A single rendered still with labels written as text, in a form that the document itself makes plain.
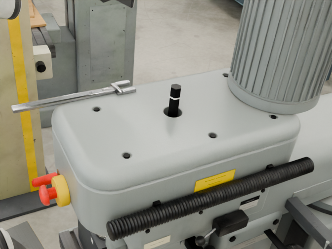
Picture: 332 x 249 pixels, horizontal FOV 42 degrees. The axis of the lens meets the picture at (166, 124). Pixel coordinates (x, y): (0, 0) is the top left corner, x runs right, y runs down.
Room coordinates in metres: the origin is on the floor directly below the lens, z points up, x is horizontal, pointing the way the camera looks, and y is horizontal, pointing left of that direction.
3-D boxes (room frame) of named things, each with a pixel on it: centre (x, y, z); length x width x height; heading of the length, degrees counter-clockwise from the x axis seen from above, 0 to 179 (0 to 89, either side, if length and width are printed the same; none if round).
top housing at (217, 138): (0.70, -0.02, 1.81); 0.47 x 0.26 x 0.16; 122
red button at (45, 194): (0.56, 0.21, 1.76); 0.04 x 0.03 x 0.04; 32
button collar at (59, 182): (0.57, 0.19, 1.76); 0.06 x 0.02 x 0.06; 32
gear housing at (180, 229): (0.71, -0.05, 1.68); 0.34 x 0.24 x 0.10; 122
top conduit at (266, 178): (0.59, -0.12, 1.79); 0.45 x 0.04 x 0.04; 122
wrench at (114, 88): (0.70, 0.18, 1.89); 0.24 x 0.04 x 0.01; 122
